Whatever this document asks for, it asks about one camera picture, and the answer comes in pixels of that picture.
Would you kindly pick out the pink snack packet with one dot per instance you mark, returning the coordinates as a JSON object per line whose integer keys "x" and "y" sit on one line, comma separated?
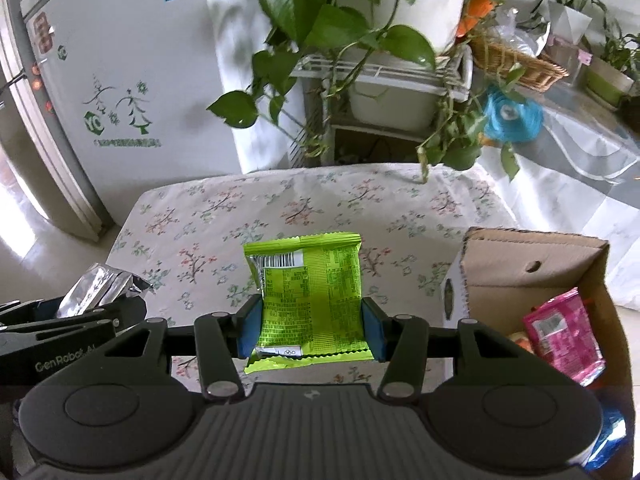
{"x": 565, "y": 335}

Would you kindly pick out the large white flower pot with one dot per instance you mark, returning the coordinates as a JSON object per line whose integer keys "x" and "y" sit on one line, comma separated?
{"x": 425, "y": 5}

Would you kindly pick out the white refrigerator with green print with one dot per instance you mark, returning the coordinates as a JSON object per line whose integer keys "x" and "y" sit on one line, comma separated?
{"x": 150, "y": 60}

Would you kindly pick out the green snack packet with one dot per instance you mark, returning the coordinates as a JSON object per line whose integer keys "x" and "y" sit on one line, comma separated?
{"x": 310, "y": 290}

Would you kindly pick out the orange plastic item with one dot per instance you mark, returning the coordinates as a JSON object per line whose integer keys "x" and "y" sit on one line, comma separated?
{"x": 477, "y": 7}

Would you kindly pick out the green striped flower pot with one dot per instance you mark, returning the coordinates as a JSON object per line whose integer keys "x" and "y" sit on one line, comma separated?
{"x": 607, "y": 85}

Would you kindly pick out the blue snack packet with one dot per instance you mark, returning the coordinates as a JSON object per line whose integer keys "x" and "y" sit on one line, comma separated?
{"x": 610, "y": 435}

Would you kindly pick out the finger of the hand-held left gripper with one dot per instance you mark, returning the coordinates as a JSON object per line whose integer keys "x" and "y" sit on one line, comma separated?
{"x": 75, "y": 329}
{"x": 30, "y": 309}

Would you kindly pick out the crumpled plastic bags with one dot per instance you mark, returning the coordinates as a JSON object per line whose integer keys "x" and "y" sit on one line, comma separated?
{"x": 520, "y": 35}

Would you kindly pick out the clear container with pink lid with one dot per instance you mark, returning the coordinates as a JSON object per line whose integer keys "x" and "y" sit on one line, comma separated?
{"x": 560, "y": 55}

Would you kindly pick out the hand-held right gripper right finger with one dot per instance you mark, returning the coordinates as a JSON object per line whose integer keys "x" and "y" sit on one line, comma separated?
{"x": 372, "y": 332}

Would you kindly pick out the large pothos plant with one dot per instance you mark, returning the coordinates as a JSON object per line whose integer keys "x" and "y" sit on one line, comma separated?
{"x": 310, "y": 5}

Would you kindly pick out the wicker basket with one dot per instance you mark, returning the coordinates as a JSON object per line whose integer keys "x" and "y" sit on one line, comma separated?
{"x": 520, "y": 67}

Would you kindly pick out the white angular vase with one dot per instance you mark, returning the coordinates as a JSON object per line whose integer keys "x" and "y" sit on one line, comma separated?
{"x": 567, "y": 25}

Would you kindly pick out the white and grey tablecloth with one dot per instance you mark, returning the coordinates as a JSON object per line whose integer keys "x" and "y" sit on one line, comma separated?
{"x": 575, "y": 185}

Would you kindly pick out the blue ribbon roll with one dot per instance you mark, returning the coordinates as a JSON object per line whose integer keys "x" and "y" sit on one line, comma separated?
{"x": 520, "y": 120}

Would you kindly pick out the cardboard box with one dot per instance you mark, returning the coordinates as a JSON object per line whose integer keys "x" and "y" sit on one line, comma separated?
{"x": 525, "y": 260}

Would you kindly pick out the silver snack packet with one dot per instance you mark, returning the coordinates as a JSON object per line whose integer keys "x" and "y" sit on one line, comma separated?
{"x": 100, "y": 285}

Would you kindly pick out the white metal plant stand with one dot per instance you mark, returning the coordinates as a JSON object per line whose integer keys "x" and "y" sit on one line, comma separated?
{"x": 380, "y": 72}

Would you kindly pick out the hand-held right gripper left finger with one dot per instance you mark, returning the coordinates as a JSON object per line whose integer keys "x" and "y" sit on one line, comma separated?
{"x": 250, "y": 330}

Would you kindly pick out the small green plant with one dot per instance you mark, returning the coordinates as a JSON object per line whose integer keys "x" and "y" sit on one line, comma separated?
{"x": 620, "y": 45}

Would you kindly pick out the low white flower pot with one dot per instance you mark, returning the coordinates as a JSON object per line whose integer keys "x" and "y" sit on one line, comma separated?
{"x": 390, "y": 107}

